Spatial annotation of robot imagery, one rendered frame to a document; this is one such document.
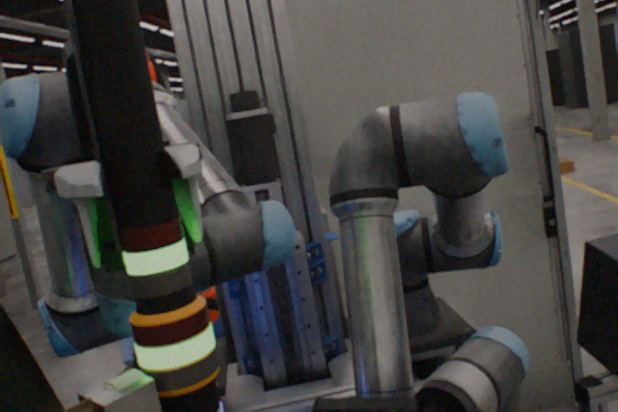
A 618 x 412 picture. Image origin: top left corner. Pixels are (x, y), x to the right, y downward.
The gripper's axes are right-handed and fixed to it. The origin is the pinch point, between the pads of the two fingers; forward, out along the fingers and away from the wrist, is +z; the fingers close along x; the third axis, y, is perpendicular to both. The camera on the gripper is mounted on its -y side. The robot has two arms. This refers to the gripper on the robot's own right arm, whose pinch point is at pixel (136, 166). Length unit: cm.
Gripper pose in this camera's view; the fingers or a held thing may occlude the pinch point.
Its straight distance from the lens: 30.8
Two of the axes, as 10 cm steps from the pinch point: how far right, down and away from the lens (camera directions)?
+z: 3.9, 0.4, -9.2
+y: 1.7, 9.8, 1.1
